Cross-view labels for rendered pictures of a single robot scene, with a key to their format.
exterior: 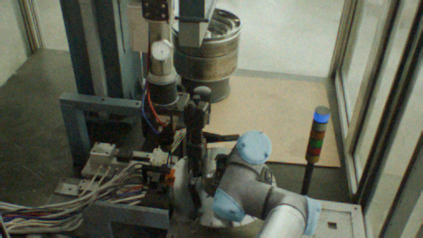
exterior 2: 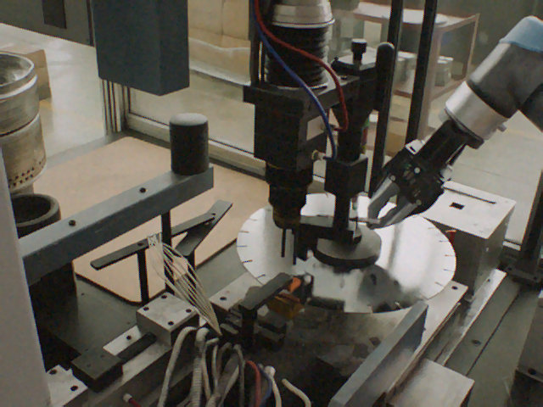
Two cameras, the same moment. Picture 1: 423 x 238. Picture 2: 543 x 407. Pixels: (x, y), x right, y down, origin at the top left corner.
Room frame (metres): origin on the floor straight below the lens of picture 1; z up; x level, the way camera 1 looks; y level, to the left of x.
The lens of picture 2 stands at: (0.65, 0.71, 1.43)
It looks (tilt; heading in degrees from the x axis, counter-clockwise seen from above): 28 degrees down; 299
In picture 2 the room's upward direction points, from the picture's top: 2 degrees clockwise
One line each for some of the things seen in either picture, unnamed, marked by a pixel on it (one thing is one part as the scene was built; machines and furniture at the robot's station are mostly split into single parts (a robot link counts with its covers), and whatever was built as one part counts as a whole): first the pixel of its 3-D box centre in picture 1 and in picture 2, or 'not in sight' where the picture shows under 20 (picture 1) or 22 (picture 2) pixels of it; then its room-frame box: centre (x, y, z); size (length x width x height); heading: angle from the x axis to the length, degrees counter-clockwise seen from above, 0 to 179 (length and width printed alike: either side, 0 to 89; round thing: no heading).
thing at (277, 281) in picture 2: (158, 176); (268, 308); (0.93, 0.17, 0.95); 0.10 x 0.03 x 0.07; 83
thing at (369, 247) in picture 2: (221, 180); (346, 236); (0.91, -0.02, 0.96); 0.11 x 0.11 x 0.03
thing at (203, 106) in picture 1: (196, 127); (350, 121); (0.89, 0.06, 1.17); 0.06 x 0.05 x 0.20; 74
